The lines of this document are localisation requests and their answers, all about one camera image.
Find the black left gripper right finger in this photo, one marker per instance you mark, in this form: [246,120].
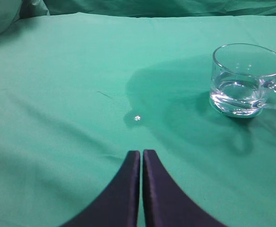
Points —
[164,202]

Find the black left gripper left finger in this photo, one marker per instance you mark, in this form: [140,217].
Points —
[118,204]

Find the small water droplet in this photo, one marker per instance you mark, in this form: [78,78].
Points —
[137,118]

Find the green cloth backdrop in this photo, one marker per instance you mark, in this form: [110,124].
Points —
[70,87]

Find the clear glass mug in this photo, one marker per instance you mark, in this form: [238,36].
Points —
[243,80]

